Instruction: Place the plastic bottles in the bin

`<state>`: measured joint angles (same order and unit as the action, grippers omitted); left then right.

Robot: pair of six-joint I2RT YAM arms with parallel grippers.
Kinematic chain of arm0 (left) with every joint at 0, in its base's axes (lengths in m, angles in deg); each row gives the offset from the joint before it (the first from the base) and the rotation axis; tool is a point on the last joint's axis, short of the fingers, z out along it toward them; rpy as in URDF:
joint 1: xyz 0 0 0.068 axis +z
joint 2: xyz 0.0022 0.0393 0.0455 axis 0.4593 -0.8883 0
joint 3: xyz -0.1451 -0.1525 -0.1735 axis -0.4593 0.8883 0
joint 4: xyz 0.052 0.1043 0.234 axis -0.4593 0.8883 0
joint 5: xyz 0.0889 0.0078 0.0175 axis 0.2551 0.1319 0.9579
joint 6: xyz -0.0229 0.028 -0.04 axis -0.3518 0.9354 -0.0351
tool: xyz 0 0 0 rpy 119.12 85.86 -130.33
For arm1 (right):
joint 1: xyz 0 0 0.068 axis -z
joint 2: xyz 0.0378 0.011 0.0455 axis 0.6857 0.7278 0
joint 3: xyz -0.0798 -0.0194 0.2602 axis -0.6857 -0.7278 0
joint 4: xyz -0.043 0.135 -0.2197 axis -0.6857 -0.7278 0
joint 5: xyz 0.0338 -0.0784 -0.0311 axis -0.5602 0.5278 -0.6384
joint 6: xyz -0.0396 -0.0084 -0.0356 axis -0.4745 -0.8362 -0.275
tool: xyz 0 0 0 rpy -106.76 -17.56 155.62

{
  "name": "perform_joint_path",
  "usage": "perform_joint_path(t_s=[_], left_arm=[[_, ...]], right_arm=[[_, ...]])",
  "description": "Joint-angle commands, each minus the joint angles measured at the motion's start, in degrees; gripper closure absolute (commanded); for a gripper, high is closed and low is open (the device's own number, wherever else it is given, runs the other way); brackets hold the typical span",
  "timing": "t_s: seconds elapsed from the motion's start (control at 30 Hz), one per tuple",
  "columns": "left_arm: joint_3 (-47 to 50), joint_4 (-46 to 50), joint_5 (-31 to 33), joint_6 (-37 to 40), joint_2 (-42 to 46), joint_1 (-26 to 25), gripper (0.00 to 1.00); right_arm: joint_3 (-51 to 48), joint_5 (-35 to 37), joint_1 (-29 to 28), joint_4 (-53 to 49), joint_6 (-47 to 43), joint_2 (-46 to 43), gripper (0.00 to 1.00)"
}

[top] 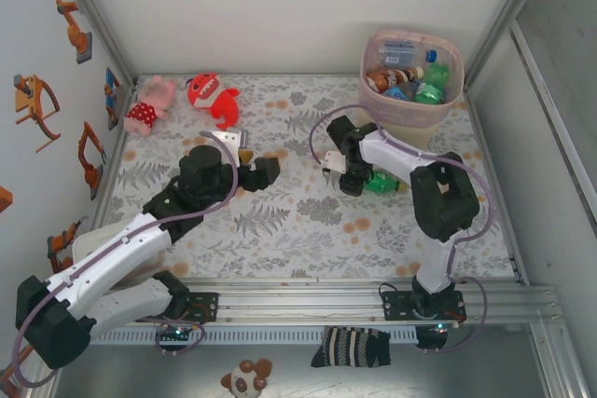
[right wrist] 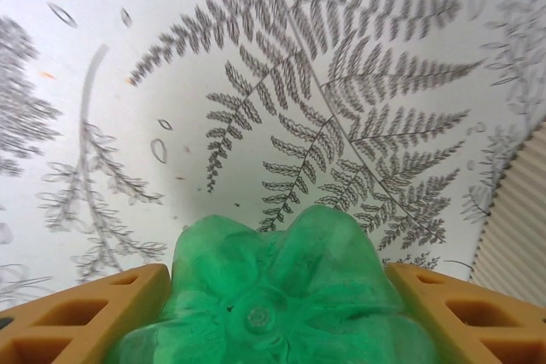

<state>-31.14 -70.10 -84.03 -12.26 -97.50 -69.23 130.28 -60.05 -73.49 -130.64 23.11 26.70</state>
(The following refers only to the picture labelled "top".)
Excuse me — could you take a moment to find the green plastic bottle yellow cap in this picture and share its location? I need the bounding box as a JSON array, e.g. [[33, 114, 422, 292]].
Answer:
[[413, 61, 451, 105], [363, 169, 411, 195]]

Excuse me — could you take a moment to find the blue label bottle white cap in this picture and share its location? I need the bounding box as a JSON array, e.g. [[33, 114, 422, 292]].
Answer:
[[384, 80, 421, 102]]

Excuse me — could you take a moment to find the copper brown plastic bottle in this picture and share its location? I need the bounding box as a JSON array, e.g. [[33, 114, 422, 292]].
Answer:
[[366, 64, 426, 94]]

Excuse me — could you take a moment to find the pale blue label bottle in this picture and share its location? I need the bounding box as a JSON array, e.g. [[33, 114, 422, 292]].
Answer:
[[375, 38, 439, 68]]

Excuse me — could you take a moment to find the beige bin pink mesh liner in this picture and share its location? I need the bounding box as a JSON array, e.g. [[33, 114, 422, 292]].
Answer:
[[358, 28, 466, 153]]

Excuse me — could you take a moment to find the red monster plush toy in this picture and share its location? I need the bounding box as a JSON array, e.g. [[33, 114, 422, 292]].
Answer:
[[186, 72, 242, 136]]

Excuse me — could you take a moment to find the pink plush toy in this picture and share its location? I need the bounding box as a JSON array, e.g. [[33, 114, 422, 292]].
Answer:
[[123, 75, 178, 138]]

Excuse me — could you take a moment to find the left circuit board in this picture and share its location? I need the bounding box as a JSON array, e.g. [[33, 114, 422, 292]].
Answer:
[[156, 323, 197, 342]]

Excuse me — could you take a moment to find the circuit board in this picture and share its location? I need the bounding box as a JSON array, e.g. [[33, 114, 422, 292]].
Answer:
[[156, 323, 197, 342], [417, 321, 461, 337]]

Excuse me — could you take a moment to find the black white striped sock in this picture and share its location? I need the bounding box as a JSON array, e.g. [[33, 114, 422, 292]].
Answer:
[[310, 325, 393, 370]]

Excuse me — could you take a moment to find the right circuit board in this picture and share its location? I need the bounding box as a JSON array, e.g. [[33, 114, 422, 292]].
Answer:
[[417, 321, 461, 337]]

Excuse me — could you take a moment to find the brown white plush toy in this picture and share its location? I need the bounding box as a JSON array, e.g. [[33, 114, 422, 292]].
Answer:
[[219, 358, 274, 394]]

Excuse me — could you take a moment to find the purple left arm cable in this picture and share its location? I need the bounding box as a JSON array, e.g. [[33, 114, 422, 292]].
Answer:
[[8, 130, 242, 390]]

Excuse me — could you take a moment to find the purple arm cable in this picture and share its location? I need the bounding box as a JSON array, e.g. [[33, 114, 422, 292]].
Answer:
[[308, 104, 495, 356], [8, 130, 242, 390]]

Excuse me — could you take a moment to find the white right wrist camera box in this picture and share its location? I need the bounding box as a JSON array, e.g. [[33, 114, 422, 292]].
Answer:
[[322, 149, 349, 185]]

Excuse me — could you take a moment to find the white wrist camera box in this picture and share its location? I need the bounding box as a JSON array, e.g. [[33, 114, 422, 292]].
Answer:
[[322, 149, 349, 185], [213, 127, 252, 157]]

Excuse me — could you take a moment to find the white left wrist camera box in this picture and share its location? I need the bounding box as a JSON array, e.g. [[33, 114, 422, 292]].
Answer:
[[213, 127, 252, 157]]

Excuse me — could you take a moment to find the blue orange wall sticker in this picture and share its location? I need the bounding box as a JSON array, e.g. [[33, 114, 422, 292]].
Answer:
[[104, 66, 123, 131]]

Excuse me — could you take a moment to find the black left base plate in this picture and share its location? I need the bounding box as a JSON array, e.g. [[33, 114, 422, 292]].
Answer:
[[133, 292, 220, 323]]

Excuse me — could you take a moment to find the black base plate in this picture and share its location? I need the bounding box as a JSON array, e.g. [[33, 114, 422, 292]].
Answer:
[[133, 292, 220, 323], [381, 289, 467, 323]]

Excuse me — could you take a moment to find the aluminium front rail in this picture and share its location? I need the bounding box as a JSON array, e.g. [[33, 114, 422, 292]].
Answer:
[[44, 278, 561, 325]]

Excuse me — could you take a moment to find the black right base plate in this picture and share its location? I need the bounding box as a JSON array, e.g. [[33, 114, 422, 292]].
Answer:
[[381, 289, 467, 323]]

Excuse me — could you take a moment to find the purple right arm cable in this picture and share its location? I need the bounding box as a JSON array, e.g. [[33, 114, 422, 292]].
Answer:
[[308, 104, 495, 356]]

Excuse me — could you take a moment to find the white slotted cable duct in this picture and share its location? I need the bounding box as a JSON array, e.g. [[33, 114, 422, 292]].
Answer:
[[63, 326, 419, 347]]

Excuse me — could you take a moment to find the aluminium rear frame post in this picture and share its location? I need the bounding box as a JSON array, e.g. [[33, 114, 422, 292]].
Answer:
[[55, 0, 141, 87], [461, 0, 559, 89]]

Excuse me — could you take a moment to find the orange grey gripper wall sticker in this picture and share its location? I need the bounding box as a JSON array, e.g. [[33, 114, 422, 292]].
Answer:
[[12, 74, 62, 153]]

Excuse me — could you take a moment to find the grey window frame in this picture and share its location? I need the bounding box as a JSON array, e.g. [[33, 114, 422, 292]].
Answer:
[[510, 15, 597, 240]]

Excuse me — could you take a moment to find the aluminium front frame leg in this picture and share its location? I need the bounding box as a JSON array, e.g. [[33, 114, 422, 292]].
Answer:
[[529, 323, 591, 398], [27, 360, 69, 398]]

